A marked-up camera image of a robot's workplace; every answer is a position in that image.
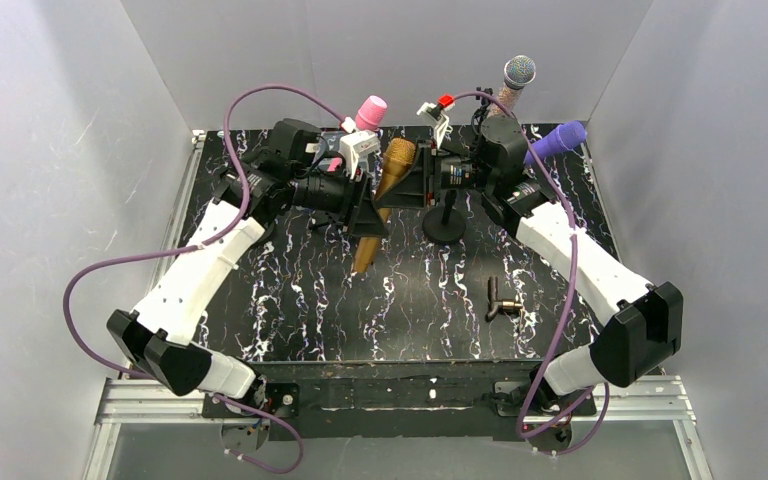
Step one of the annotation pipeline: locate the pink microphone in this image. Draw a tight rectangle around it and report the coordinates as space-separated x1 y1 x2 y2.
327 94 389 174

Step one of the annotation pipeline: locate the black tripod mic stand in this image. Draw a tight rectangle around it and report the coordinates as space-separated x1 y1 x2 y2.
307 212 350 234

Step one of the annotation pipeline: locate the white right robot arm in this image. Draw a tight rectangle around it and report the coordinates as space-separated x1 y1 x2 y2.
378 115 684 401

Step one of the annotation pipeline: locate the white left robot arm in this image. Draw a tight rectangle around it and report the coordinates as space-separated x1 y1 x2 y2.
107 119 388 399

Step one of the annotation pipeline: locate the purple microphone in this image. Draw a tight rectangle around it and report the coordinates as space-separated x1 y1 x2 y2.
533 121 587 160

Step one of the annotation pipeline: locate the glitter silver microphone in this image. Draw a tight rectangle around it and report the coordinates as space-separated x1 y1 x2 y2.
496 55 536 112

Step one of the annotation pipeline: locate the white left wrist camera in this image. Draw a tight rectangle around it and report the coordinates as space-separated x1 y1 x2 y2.
338 117 380 181

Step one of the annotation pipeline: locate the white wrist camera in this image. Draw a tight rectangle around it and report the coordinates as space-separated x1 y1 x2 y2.
417 94 455 148
338 117 380 181

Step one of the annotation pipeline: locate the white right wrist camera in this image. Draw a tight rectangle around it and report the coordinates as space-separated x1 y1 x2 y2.
417 94 455 148

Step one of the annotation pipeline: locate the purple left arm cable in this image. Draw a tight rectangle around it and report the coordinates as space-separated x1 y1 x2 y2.
62 83 348 476

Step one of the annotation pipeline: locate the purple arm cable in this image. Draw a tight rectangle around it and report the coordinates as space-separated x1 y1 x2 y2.
450 90 612 458
62 83 348 476

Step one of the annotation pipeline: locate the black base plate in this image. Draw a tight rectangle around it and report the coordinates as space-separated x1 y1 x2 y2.
188 359 601 442

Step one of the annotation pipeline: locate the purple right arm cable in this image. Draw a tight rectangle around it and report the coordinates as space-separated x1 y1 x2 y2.
450 90 612 458

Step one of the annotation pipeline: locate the aluminium rail frame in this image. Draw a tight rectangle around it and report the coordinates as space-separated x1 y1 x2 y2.
84 376 712 479

